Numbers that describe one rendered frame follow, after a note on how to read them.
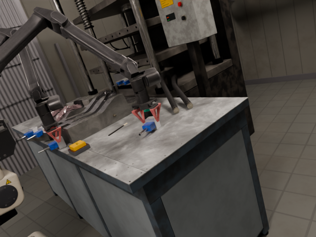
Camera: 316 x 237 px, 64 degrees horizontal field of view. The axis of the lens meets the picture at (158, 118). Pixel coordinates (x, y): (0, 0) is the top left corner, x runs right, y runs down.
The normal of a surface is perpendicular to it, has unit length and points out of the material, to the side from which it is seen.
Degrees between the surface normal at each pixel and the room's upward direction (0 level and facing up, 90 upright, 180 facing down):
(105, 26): 90
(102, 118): 90
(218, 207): 90
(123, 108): 90
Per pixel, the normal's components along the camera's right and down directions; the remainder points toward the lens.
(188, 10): -0.72, 0.43
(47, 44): 0.73, 0.00
